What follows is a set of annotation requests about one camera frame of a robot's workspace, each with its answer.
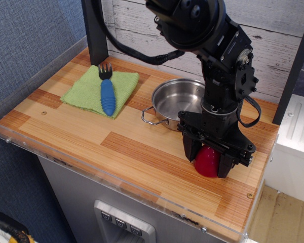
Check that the stainless steel pot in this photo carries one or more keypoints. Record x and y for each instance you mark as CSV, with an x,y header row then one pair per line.
x,y
172,97

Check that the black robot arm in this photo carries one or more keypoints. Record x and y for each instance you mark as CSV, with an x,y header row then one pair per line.
x,y
225,52

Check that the white toy sink unit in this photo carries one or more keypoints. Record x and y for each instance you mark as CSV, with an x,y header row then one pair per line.
x,y
285,169

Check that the blue handled toy fork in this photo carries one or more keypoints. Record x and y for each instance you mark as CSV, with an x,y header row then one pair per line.
x,y
107,94

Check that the red toy pepper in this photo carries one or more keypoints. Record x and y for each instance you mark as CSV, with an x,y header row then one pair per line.
x,y
207,162

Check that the yellow tape piece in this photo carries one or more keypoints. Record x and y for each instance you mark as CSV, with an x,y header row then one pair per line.
x,y
21,238

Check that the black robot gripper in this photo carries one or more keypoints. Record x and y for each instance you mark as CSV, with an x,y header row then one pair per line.
x,y
219,130

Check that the silver dispenser button panel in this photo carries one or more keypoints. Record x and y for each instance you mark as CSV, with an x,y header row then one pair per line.
x,y
118,226

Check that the black left frame post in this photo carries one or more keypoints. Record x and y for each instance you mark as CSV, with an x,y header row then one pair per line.
x,y
96,39

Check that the green folded cloth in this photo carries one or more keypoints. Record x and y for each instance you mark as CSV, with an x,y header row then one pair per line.
x,y
86,92

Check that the black frame post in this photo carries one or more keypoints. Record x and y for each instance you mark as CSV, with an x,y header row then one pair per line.
x,y
96,39
290,84

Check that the black right frame post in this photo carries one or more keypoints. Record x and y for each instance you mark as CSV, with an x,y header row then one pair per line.
x,y
290,84

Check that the grey toy fridge cabinet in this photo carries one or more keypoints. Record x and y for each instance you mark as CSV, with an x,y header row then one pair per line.
x,y
76,194

